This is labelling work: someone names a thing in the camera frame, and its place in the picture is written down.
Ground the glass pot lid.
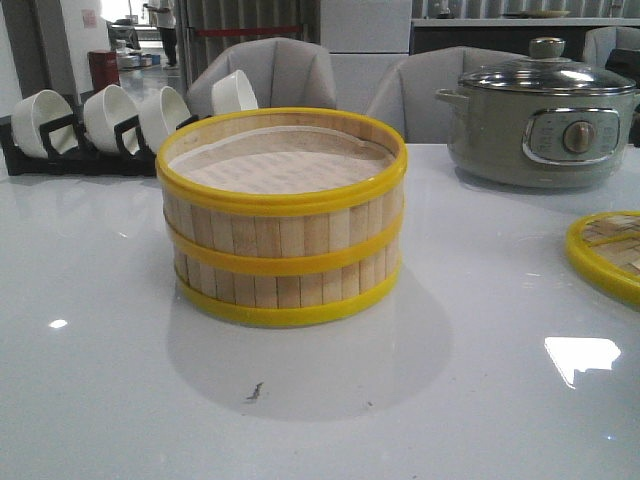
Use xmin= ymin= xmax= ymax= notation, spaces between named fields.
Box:
xmin=459 ymin=37 xmax=636 ymax=96

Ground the black dish rack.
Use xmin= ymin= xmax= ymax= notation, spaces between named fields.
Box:
xmin=1 ymin=106 xmax=197 ymax=176

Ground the far right grey chair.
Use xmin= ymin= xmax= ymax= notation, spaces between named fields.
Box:
xmin=582 ymin=26 xmax=639 ymax=70

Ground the woven bamboo steamer lid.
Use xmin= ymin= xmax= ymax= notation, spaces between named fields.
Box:
xmin=565 ymin=211 xmax=639 ymax=307

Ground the person in background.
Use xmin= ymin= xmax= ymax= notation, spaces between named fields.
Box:
xmin=143 ymin=0 xmax=177 ymax=70

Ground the red bin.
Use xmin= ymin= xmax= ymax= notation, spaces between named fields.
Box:
xmin=87 ymin=50 xmax=120 ymax=93

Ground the left grey chair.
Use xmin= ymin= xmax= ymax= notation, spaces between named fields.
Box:
xmin=186 ymin=37 xmax=337 ymax=117

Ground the white bowl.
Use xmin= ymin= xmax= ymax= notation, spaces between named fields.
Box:
xmin=211 ymin=69 xmax=258 ymax=115
xmin=138 ymin=86 xmax=191 ymax=153
xmin=83 ymin=84 xmax=138 ymax=154
xmin=11 ymin=89 xmax=73 ymax=158

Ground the grey electric cooking pot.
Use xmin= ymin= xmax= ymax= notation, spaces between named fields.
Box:
xmin=436 ymin=87 xmax=639 ymax=189

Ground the grey chair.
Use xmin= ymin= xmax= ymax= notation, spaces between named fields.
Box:
xmin=365 ymin=46 xmax=521 ymax=144
xmin=582 ymin=26 xmax=639 ymax=70
xmin=186 ymin=37 xmax=337 ymax=117

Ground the bamboo steamer basket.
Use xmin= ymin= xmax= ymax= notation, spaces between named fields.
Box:
xmin=156 ymin=107 xmax=407 ymax=277
xmin=174 ymin=251 xmax=401 ymax=328

